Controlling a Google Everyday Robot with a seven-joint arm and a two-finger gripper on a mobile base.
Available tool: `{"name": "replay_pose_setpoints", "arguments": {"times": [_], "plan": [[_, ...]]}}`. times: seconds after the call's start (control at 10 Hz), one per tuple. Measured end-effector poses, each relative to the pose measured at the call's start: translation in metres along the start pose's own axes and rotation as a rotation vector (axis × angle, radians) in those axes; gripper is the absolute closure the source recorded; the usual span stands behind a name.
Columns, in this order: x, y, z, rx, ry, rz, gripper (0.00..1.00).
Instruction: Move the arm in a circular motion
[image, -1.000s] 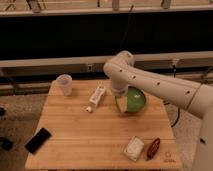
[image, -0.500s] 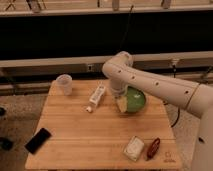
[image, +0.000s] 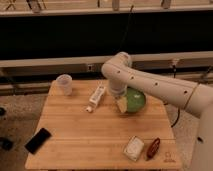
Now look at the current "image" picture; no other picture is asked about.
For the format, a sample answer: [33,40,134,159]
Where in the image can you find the white wall outlet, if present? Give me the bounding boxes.
[88,64,93,72]

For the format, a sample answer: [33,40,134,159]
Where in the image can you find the green ceramic bowl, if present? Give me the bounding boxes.
[124,87,146,113]

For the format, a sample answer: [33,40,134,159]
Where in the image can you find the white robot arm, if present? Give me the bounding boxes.
[101,52,213,171]

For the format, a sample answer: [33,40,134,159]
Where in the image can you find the red brown oblong object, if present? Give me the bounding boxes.
[146,138,160,160]

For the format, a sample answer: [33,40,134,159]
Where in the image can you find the white tube bottle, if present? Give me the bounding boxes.
[86,84,106,113]

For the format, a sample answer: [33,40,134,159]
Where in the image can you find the wooden table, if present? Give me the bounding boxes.
[25,80,182,170]

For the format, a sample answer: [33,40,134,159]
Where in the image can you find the clear plastic cup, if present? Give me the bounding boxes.
[56,74,72,96]

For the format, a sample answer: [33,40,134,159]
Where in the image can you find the black hanging cable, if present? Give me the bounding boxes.
[114,4,135,58]

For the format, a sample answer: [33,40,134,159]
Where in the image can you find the black smartphone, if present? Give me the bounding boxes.
[25,128,51,154]

